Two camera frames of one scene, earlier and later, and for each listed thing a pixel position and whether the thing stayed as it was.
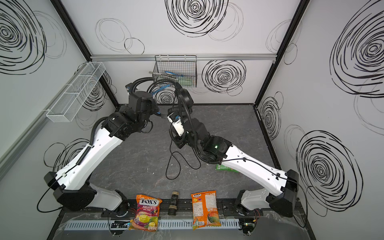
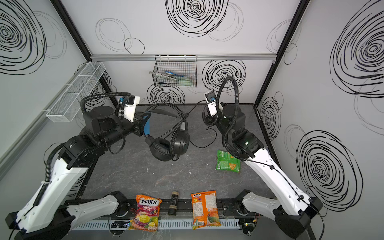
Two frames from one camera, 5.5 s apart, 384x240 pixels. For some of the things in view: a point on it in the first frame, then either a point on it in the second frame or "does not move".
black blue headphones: [185, 97] -> [170, 149]
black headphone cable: [178, 163] -> [206, 128]
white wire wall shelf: [69, 104] does not move
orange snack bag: [205, 213] does not move
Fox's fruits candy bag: [146, 217] does not move
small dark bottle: [173, 206] does not move
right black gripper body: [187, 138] -> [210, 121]
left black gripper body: [154, 106] -> [138, 124]
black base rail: [124, 208] does not move
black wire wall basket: [181, 68] does not move
